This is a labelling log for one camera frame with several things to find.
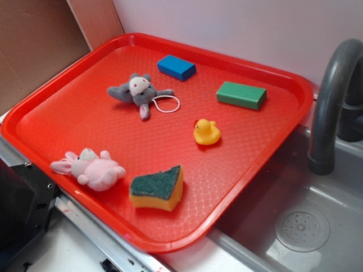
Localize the blue rectangular block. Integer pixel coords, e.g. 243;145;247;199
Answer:
157;55;197;81

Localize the green rectangular block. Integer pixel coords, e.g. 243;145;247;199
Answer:
216;82;267;111

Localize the red plastic tray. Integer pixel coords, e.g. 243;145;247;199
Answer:
1;33;313;253

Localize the yellow rubber duck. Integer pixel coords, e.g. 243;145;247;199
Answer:
193;118;221;145

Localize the yellow green scrub sponge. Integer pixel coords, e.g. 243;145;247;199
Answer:
129;165;184;211

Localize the grey plush mouse toy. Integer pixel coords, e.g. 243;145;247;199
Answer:
107;73;180;120

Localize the pink plush bunny toy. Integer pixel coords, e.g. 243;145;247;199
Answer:
50;148;126;192

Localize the grey plastic sink basin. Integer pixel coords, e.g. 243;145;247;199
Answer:
206;124;363;272

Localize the grey toy faucet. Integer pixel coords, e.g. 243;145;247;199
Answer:
309;39;362;175

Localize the brown cardboard panel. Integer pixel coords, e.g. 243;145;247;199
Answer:
0;0;125;117

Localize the silver metal rail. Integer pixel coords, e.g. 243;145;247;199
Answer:
0;135;171;272

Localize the black metal mount bracket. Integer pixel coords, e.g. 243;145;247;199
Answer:
1;161;58;271

